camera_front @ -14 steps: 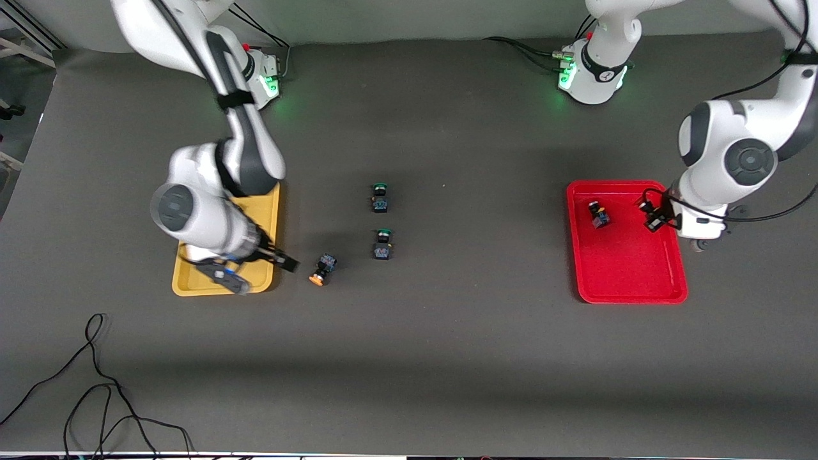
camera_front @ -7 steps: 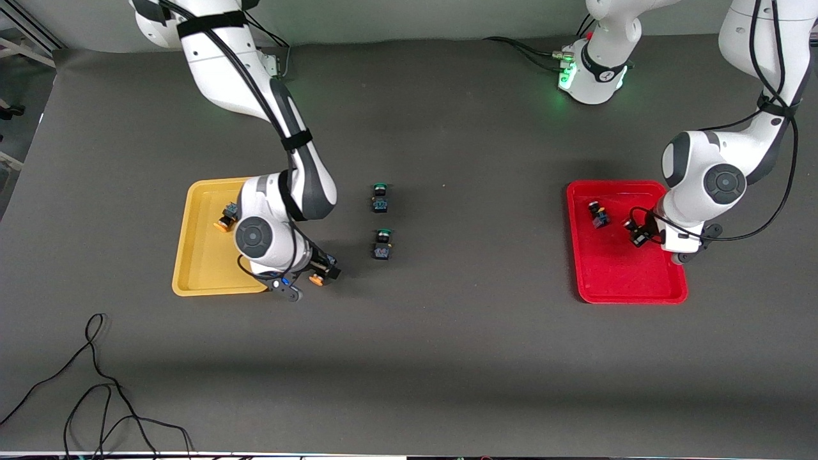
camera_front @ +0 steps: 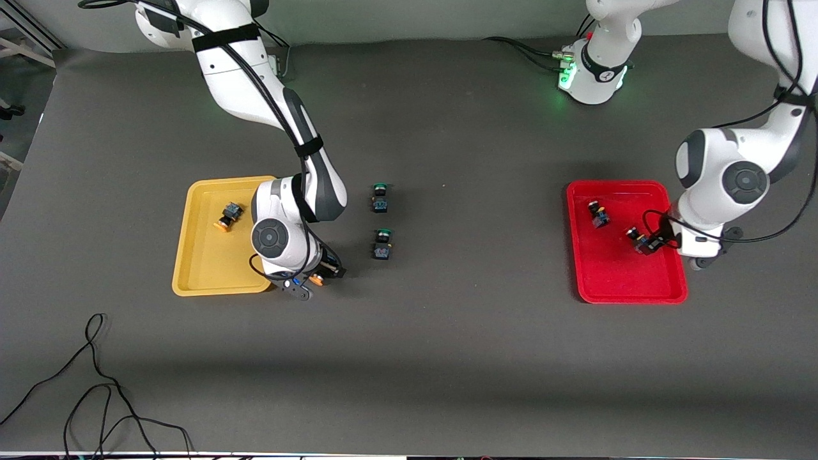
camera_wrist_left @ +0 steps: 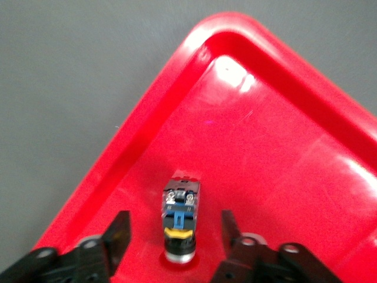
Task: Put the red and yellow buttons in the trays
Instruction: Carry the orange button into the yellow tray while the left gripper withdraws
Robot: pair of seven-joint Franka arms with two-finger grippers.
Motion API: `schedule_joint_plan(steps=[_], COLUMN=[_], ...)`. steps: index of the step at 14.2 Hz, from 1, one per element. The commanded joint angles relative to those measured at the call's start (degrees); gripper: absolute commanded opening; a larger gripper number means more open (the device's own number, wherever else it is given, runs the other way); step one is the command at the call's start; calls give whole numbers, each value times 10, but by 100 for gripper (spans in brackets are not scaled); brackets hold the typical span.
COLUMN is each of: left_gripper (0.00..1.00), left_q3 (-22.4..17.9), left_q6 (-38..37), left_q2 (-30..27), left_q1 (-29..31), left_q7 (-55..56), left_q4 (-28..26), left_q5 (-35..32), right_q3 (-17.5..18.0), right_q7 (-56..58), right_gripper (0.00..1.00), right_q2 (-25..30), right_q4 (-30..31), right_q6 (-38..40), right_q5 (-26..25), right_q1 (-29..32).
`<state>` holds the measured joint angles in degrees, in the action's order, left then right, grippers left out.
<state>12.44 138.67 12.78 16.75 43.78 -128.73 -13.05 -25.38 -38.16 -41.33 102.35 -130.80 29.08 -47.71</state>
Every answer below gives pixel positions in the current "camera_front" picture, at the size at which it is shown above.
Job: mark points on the yellow push button switch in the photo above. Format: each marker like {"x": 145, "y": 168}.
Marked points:
{"x": 317, "y": 280}
{"x": 230, "y": 214}

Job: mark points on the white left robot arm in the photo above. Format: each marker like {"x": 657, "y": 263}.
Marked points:
{"x": 741, "y": 179}

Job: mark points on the grey metal frame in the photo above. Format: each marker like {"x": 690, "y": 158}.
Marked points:
{"x": 25, "y": 54}

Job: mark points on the red plastic tray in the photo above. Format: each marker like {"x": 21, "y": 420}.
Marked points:
{"x": 613, "y": 275}

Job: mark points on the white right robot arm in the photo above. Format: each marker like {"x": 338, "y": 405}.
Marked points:
{"x": 236, "y": 83}

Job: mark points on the green push button switch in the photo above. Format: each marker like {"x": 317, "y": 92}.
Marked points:
{"x": 383, "y": 246}
{"x": 381, "y": 199}

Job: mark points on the red push button switch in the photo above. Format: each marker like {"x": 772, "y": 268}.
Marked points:
{"x": 599, "y": 214}
{"x": 639, "y": 237}

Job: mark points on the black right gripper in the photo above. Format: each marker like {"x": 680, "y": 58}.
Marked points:
{"x": 328, "y": 264}

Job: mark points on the dark grey table mat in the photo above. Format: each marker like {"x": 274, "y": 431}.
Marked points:
{"x": 447, "y": 351}

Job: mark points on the yellow plastic tray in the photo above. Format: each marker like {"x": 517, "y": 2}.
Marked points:
{"x": 204, "y": 255}

